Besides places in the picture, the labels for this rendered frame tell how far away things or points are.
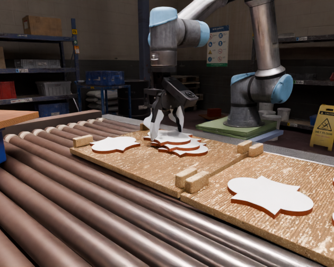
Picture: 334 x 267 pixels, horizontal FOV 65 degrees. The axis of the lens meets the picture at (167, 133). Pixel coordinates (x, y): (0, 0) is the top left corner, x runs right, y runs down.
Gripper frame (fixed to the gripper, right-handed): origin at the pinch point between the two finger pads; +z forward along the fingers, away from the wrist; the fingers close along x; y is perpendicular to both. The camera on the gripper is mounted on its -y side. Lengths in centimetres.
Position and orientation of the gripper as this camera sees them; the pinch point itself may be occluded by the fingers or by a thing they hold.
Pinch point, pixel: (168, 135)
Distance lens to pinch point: 78.5
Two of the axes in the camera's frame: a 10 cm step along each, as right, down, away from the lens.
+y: -6.8, -1.9, 7.1
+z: 0.0, 9.7, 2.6
